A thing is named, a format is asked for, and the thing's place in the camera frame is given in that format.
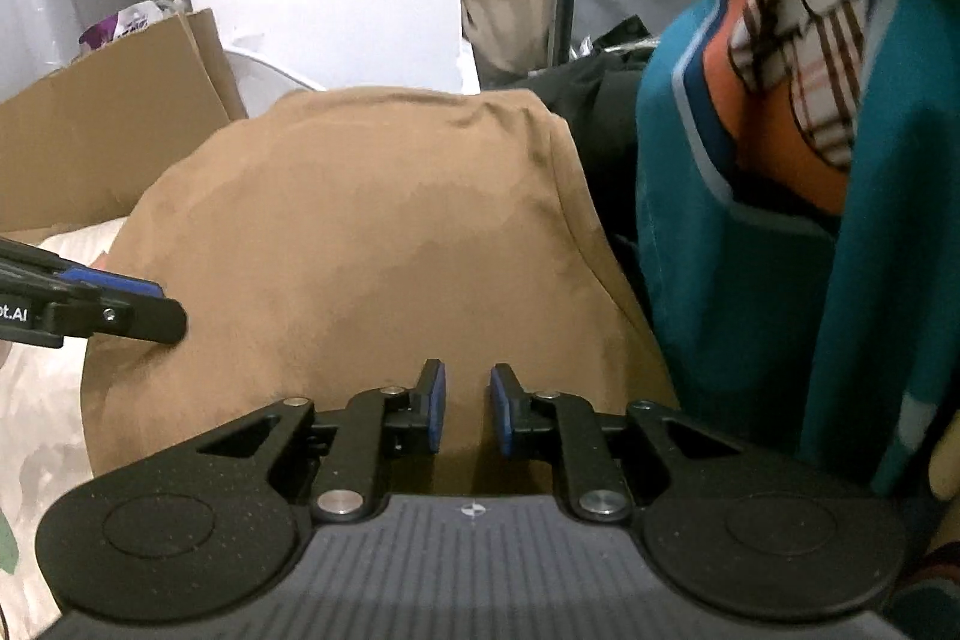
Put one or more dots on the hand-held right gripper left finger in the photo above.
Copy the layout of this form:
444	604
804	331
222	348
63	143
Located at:
437	406

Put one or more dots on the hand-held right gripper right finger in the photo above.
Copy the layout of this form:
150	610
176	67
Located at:
499	409

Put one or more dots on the white plastic basin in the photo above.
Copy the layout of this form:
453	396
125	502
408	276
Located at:
270	74

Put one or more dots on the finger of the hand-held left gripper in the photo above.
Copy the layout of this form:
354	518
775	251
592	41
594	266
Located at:
112	286
142	319

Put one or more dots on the brown printed t-shirt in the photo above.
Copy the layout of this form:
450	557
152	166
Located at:
360	220

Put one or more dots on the teal patterned garment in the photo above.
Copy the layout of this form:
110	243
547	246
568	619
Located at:
750	280

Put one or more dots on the bear print bed sheet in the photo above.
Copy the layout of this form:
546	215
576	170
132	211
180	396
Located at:
37	430

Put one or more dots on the black folded garment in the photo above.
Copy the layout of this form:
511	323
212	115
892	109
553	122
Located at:
600	160

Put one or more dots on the purple packet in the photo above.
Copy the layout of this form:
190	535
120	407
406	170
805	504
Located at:
120	25

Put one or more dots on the brown cardboard sheet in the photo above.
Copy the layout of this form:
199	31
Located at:
112	123

